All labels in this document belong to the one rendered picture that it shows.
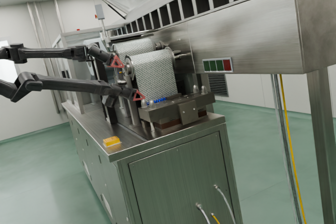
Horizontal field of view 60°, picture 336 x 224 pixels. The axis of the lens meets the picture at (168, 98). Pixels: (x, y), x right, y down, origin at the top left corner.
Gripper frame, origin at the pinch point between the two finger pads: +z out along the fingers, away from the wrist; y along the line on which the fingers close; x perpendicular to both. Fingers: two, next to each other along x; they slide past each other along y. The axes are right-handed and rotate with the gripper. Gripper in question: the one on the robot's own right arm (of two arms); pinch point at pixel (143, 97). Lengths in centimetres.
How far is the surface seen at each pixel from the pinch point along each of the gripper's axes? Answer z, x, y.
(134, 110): -0.6, -8.5, -7.8
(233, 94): 271, 57, -282
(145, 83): -1.2, 8.0, 0.2
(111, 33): -14, 42, -71
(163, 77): 8.1, 14.7, 0.2
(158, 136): 4.3, -17.1, 24.1
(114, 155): -15.6, -30.1, 26.0
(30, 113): -41, -95, -556
